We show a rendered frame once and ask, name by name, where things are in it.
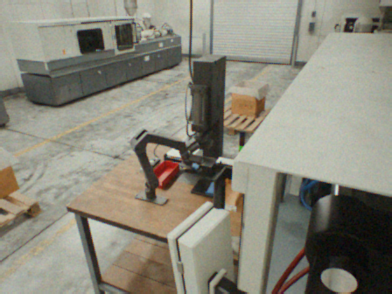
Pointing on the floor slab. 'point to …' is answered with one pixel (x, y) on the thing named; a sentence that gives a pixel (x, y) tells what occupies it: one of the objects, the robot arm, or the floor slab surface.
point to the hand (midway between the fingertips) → (190, 167)
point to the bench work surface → (141, 225)
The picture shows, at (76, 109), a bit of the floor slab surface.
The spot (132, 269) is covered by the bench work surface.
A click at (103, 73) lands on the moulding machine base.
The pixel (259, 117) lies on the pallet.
